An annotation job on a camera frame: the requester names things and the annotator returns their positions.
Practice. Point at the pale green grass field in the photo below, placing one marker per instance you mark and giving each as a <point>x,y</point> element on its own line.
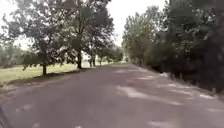
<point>20,72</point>

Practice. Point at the dense wood with bushes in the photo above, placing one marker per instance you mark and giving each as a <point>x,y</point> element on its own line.
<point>186,50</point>

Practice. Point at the row of roadside trees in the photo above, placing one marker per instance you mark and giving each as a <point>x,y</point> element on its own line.
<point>79,61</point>

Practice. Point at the grey-brown paved road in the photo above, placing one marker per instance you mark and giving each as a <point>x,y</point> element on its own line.
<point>106,103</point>

